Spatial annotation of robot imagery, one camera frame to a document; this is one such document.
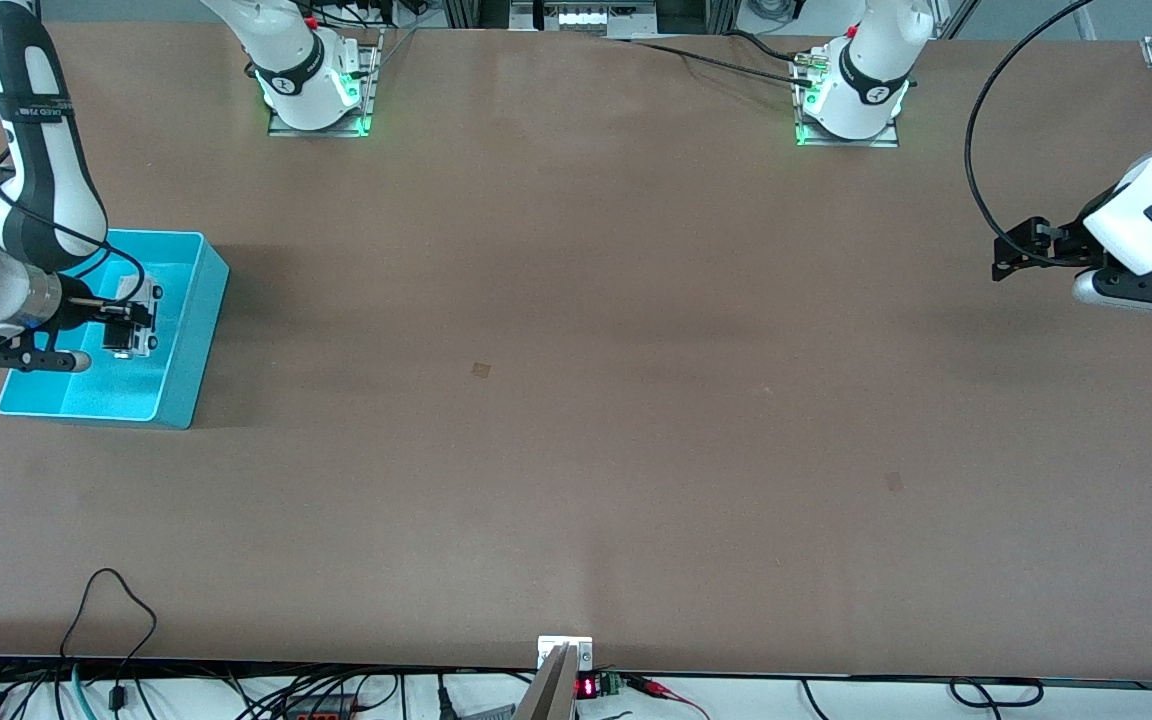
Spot turquoise plastic bin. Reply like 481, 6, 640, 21
0, 230, 230, 431

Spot white lit device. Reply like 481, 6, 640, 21
558, 8, 655, 29

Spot white mounting plate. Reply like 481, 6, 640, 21
537, 636, 594, 671

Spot red black clip leads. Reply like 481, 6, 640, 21
624, 676, 712, 720

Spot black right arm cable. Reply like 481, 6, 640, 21
0, 148, 149, 307
54, 240, 122, 286

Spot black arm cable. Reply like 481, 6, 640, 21
54, 240, 122, 286
964, 0, 1095, 266
0, 148, 149, 307

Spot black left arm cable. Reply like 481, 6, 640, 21
964, 0, 1095, 266

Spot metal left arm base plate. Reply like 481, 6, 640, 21
794, 50, 902, 149

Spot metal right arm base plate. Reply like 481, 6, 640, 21
266, 28, 383, 138

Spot black looped cable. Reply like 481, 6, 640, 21
59, 568, 159, 711

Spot thick black table cable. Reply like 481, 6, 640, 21
726, 30, 812, 66

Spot thin black table cable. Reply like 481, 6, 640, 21
591, 36, 822, 89

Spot black coiled cable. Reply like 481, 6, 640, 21
949, 678, 1045, 709

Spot aluminium frame rack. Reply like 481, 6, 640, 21
441, 0, 742, 36

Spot grey camera pole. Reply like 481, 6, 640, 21
514, 643, 577, 720

